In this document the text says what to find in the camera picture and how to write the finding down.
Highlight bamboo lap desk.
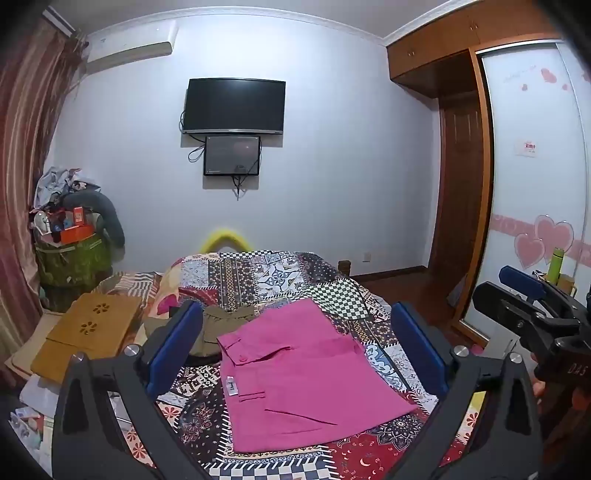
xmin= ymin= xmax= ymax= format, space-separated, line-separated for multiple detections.
xmin=30 ymin=292 xmax=143 ymax=384

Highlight green bottle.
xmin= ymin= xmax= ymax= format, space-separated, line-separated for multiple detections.
xmin=547 ymin=247 xmax=566 ymax=282

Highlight pink pants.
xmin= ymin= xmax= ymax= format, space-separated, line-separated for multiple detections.
xmin=216 ymin=298 xmax=419 ymax=454

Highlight yellow curved object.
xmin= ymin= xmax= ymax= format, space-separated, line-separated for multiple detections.
xmin=202 ymin=227 xmax=250 ymax=254

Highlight pile of clothes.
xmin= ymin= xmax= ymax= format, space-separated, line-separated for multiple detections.
xmin=34 ymin=166 xmax=100 ymax=217

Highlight wooden overhead cabinet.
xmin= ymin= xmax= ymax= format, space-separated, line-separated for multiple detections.
xmin=387 ymin=0 xmax=573 ymax=97

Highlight black wall television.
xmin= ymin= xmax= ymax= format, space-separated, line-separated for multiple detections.
xmin=181 ymin=78 xmax=286 ymax=136

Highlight olive pants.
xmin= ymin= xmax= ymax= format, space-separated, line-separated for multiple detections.
xmin=187 ymin=305 xmax=256 ymax=358

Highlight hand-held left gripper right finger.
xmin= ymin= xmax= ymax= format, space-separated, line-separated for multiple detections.
xmin=383 ymin=301 xmax=543 ymax=480

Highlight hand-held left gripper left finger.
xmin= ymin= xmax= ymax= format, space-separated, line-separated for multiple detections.
xmin=51 ymin=300 xmax=218 ymax=480

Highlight striped brown curtain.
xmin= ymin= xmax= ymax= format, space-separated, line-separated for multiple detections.
xmin=0 ymin=18 xmax=88 ymax=352

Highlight wooden sliding-door wardrobe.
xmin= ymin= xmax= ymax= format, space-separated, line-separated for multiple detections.
xmin=457 ymin=39 xmax=591 ymax=347

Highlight white air conditioner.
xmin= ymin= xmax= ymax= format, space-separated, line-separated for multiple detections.
xmin=85 ymin=21 xmax=179 ymax=75

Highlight patchwork printed blanket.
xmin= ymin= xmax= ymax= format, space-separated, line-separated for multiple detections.
xmin=92 ymin=249 xmax=481 ymax=480

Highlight small black wall monitor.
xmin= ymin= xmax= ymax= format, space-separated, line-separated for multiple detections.
xmin=204 ymin=135 xmax=262 ymax=176

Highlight orange box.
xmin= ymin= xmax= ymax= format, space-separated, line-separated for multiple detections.
xmin=59 ymin=208 xmax=95 ymax=244

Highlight green storage bag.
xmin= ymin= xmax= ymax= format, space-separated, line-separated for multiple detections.
xmin=34 ymin=231 xmax=114 ymax=312

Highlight scattered white papers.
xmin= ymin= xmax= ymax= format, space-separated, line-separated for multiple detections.
xmin=9 ymin=375 xmax=60 ymax=467

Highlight brown wooden door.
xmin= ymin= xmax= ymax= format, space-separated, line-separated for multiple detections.
xmin=429 ymin=92 xmax=485 ymax=278

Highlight grey neck pillow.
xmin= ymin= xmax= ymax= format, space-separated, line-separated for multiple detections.
xmin=60 ymin=189 xmax=126 ymax=247

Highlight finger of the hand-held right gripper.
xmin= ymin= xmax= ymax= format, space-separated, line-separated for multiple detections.
xmin=499 ymin=265 xmax=549 ymax=301
xmin=472 ymin=281 xmax=555 ymax=343

